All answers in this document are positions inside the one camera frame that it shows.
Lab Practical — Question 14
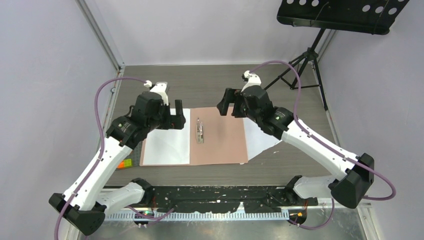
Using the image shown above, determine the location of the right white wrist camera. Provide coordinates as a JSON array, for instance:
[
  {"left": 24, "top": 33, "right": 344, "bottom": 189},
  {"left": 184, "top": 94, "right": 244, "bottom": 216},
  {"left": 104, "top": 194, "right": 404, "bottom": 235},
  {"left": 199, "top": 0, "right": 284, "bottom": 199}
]
[{"left": 241, "top": 70, "right": 262, "bottom": 92}]

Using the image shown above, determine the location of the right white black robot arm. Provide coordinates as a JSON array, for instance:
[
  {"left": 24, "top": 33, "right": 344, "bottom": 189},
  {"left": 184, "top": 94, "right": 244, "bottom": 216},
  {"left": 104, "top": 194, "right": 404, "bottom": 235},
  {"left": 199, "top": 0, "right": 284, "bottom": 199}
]
[{"left": 216, "top": 85, "right": 375, "bottom": 209}]

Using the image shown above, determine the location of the black music stand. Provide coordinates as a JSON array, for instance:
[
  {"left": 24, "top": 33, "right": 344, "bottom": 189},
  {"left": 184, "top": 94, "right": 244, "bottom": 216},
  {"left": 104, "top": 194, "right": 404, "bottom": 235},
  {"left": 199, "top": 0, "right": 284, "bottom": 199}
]
[{"left": 276, "top": 0, "right": 409, "bottom": 111}]

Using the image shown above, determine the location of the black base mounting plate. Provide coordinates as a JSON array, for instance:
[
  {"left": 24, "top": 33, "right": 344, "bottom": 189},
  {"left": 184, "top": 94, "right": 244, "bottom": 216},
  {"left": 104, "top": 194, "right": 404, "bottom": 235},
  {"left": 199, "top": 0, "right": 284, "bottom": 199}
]
[{"left": 132, "top": 186, "right": 318, "bottom": 214}]

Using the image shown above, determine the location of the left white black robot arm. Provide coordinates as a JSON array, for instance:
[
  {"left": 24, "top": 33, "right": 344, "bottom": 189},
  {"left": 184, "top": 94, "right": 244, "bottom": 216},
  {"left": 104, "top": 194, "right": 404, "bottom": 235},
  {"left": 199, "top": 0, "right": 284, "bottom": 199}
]
[{"left": 48, "top": 91, "right": 186, "bottom": 236}]

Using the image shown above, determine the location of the metal folder fastener clip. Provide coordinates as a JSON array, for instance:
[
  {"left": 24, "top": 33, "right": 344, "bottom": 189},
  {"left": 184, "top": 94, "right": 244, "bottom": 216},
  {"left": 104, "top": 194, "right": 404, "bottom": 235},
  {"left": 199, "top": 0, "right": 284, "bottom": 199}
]
[{"left": 196, "top": 117, "right": 204, "bottom": 144}]

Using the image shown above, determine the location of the white paper sheets stack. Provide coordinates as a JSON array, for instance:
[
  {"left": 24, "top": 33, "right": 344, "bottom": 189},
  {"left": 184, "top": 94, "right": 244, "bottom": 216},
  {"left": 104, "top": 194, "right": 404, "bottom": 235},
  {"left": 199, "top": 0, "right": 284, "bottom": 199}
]
[{"left": 242, "top": 118, "right": 282, "bottom": 161}]

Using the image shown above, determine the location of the dark grey building plate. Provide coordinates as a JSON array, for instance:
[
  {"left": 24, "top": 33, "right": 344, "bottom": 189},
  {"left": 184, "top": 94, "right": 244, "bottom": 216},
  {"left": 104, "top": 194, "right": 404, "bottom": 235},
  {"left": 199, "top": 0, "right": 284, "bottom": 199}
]
[{"left": 124, "top": 141, "right": 145, "bottom": 167}]

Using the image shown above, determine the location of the pink paper folder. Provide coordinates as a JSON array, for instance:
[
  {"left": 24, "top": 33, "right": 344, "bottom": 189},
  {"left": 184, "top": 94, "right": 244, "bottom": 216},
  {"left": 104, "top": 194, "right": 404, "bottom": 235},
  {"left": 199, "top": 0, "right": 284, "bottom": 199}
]
[{"left": 140, "top": 107, "right": 248, "bottom": 167}]

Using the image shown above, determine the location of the yellow green toy brick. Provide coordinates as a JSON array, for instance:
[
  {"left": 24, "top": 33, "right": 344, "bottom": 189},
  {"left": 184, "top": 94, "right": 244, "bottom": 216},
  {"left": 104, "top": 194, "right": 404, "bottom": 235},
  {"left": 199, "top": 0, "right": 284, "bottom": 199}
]
[{"left": 117, "top": 158, "right": 133, "bottom": 170}]

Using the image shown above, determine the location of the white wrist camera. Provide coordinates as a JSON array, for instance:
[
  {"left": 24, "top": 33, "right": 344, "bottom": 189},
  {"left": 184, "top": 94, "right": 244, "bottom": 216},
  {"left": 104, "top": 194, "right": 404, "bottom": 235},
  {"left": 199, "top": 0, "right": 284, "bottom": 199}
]
[
  {"left": 241, "top": 70, "right": 262, "bottom": 92},
  {"left": 143, "top": 80, "right": 169, "bottom": 106}
]

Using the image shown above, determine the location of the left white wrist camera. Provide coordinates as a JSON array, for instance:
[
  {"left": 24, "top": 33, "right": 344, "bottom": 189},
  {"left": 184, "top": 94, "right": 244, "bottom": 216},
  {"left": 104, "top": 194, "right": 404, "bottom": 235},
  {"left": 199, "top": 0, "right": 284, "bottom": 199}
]
[{"left": 143, "top": 80, "right": 169, "bottom": 106}]

